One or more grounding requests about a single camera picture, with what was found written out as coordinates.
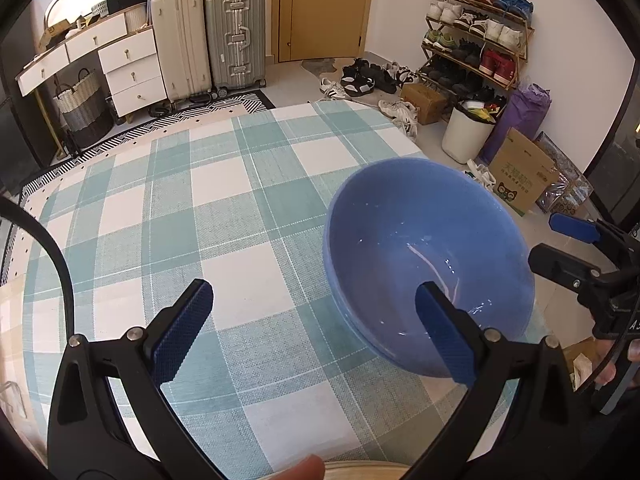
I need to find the shoe rack with shoes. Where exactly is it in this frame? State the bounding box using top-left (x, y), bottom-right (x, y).
top-left (419, 0), bottom-right (534, 100)

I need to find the white trash bin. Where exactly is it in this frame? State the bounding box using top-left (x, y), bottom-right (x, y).
top-left (442, 104), bottom-right (496, 165)

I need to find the right hand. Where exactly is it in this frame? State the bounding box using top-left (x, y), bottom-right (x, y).
top-left (594, 339), bottom-right (640, 386)

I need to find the oval mirror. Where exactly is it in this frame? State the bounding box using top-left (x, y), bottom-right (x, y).
top-left (43, 0), bottom-right (108, 27)

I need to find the cardboard box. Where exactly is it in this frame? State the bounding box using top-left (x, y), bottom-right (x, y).
top-left (489, 128), bottom-right (559, 217)

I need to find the patterned rug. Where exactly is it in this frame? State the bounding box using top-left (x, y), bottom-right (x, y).
top-left (0, 89), bottom-right (278, 281)

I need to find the black cable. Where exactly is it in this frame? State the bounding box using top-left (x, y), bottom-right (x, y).
top-left (0, 194), bottom-right (139, 421)

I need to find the white suitcase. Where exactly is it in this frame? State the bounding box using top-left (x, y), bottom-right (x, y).
top-left (151, 0), bottom-right (213, 102)

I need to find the silver suitcase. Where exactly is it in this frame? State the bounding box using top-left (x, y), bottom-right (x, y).
top-left (204, 0), bottom-right (266, 96)

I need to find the white dresser with drawers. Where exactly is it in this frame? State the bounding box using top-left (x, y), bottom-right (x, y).
top-left (16, 3), bottom-right (167, 117)

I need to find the left hand thumb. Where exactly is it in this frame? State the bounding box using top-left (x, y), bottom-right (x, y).
top-left (270, 454), bottom-right (326, 480)

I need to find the teal checked tablecloth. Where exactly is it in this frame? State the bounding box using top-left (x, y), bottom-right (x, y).
top-left (22, 102), bottom-right (464, 479)

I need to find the large blue bowl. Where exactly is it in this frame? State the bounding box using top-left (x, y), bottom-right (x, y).
top-left (323, 157), bottom-right (535, 377)

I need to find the beige plate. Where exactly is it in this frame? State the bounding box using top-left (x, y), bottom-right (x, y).
top-left (324, 460), bottom-right (409, 480)

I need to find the woven laundry basket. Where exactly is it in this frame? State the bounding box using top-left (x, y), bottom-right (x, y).
top-left (53, 68), bottom-right (114, 151)

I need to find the metal phone stand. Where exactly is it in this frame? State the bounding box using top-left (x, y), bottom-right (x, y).
top-left (0, 380), bottom-right (28, 419)

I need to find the beige checked tablecloth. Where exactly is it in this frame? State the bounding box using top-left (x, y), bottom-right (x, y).
top-left (0, 275), bottom-right (47, 465)

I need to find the purple bag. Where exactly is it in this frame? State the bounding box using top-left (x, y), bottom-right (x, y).
top-left (480, 84), bottom-right (551, 162)

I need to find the wooden door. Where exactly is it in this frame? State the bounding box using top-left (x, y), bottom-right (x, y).
top-left (270, 0), bottom-right (371, 63)

